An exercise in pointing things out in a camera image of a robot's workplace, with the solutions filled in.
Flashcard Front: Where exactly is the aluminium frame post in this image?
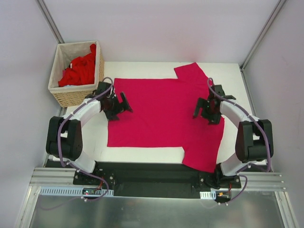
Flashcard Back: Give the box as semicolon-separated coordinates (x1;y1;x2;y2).
35;0;65;44
240;0;288;72

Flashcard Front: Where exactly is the right aluminium frame post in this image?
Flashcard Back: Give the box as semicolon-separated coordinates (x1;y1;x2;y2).
240;0;288;72

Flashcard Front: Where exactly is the white cable duct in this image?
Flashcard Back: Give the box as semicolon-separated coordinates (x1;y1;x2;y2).
40;187;114;197
199;191;216;200

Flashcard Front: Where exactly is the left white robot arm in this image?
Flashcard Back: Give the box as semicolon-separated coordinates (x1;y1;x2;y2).
46;81;133;185

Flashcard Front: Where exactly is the wicker laundry basket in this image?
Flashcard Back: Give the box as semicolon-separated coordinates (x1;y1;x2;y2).
48;40;105;107

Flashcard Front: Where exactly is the left aluminium frame post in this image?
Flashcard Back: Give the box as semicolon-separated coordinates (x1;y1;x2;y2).
35;0;65;44

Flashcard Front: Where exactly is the right white cable duct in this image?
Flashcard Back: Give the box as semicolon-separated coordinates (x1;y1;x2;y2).
199;191;216;200

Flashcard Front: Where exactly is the left white cable duct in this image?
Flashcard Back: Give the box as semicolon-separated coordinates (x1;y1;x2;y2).
40;187;114;197

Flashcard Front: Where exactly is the magenta t shirt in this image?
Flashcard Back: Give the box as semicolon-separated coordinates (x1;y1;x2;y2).
107;63;225;172

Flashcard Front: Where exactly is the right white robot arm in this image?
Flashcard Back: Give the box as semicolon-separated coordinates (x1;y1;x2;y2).
193;85;274;188

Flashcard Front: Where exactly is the red t shirt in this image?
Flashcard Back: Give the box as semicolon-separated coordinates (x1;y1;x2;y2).
58;44;96;87

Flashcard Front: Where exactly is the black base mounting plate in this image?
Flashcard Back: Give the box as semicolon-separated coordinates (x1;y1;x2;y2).
72;162;241;199

